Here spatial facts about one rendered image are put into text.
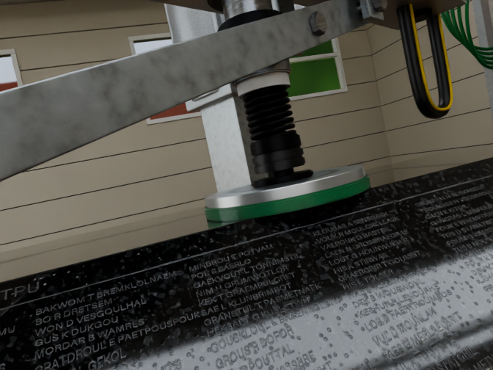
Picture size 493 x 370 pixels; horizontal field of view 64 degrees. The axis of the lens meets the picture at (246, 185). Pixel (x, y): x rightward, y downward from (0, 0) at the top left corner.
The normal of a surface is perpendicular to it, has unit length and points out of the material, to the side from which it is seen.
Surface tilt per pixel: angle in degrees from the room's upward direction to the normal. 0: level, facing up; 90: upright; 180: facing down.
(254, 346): 45
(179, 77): 90
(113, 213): 90
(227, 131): 90
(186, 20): 90
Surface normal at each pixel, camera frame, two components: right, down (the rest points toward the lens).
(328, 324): 0.07, -0.70
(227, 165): -0.72, 0.18
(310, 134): 0.29, -0.01
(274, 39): 0.71, -0.11
